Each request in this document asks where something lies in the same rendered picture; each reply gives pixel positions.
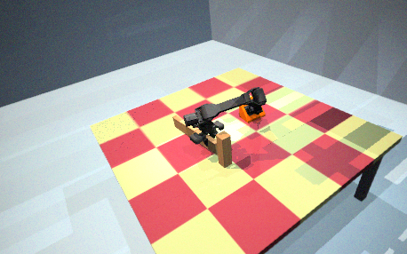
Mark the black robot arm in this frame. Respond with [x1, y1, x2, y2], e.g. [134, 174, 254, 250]
[183, 87, 267, 131]

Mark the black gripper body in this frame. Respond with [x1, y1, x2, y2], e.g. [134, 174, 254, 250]
[189, 120, 225, 145]

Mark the brown wooden post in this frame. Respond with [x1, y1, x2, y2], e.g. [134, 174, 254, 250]
[216, 131, 232, 168]

